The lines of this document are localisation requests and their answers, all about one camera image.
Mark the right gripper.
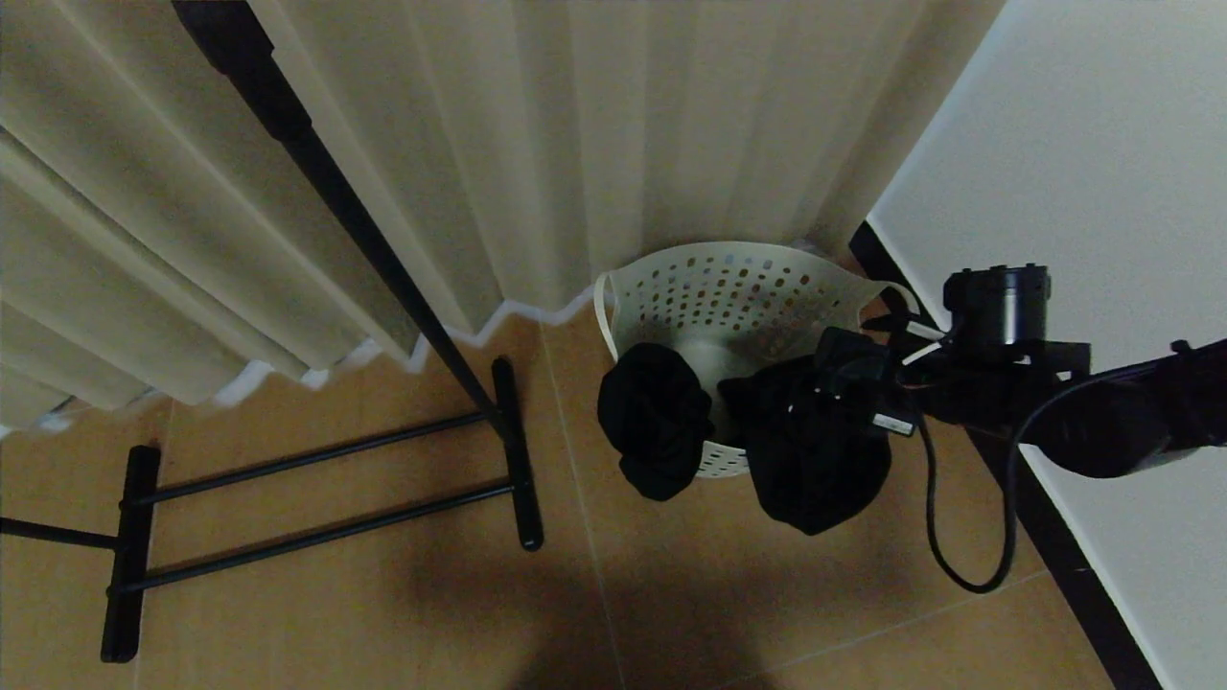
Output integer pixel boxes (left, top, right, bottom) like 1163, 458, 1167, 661
824, 369, 945, 438

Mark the black garment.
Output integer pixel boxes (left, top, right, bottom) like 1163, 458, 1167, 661
717, 355, 892, 536
596, 343, 715, 502

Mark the beige curtain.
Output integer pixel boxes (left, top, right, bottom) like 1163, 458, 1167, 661
0, 0, 1007, 437

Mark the white laundry basket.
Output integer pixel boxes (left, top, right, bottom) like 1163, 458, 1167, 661
592, 241, 921, 480

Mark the black clothes rack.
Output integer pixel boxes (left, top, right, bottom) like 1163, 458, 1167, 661
0, 0, 544, 664

